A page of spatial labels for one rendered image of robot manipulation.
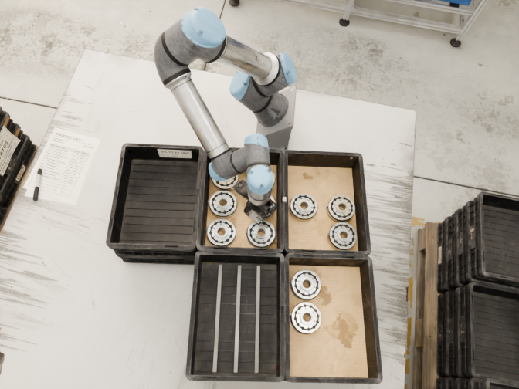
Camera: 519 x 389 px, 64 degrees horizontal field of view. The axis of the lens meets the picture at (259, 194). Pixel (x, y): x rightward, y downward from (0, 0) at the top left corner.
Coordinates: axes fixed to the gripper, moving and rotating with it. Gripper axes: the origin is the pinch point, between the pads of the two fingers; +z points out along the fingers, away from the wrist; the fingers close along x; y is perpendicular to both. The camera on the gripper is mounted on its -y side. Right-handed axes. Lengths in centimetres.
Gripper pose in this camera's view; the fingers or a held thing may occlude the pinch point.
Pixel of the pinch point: (255, 210)
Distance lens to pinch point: 154.8
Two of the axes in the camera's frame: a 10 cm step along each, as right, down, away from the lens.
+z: -0.1, 3.5, 9.3
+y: 6.9, 6.8, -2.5
